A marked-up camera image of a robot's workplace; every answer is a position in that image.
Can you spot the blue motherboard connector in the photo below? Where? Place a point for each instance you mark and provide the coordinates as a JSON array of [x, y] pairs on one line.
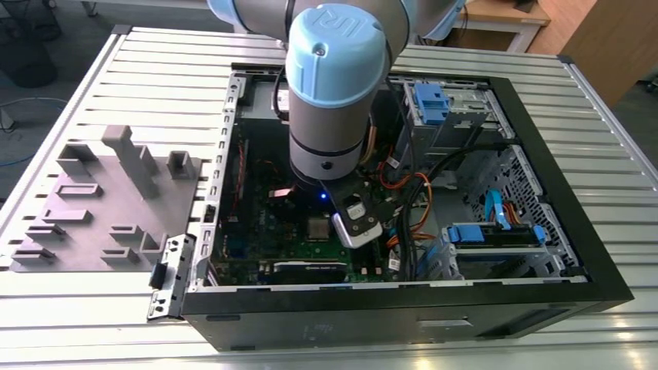
[[236, 246]]

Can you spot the hard disk in blue carrier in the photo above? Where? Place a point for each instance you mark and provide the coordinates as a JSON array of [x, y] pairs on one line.
[[465, 234]]

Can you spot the green motherboard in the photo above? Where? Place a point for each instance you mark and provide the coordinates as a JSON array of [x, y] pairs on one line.
[[256, 239]]

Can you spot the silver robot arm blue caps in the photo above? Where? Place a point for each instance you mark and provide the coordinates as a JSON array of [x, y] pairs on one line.
[[334, 96]]

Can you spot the black chair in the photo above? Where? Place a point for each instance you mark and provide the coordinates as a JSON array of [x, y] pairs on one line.
[[31, 69]]

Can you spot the brown wooden cabinet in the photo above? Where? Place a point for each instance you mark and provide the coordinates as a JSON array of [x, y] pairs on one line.
[[606, 38]]

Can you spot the grey power supply unit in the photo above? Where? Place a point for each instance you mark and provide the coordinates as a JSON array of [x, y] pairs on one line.
[[259, 102]]

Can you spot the CPU socket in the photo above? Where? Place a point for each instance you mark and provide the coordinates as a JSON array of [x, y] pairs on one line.
[[318, 240]]

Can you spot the silver square CPU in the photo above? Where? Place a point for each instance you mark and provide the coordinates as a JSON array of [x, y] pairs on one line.
[[318, 227]]

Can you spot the blue plastic drive latch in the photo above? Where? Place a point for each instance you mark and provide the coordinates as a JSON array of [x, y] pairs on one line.
[[428, 104]]

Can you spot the black RAM slot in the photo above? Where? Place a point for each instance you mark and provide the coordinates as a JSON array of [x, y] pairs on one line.
[[360, 262], [372, 262], [379, 262], [364, 262]]

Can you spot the grey metal drive cage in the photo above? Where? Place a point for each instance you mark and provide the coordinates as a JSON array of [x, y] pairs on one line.
[[462, 131]]

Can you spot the wooden desk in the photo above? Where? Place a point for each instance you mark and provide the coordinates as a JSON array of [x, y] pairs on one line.
[[506, 16]]

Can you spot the grey metal card bracket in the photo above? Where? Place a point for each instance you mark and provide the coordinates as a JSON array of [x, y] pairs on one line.
[[175, 266]]

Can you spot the grey metal disk bay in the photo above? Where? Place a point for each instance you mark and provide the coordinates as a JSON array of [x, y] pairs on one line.
[[493, 251]]

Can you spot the graphics card with fan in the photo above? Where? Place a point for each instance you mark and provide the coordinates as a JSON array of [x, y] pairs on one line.
[[308, 270]]

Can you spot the grey parts rack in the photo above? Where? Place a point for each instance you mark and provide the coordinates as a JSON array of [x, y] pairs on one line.
[[118, 208]]

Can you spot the black open PC case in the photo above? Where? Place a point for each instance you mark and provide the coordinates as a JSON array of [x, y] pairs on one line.
[[359, 316]]

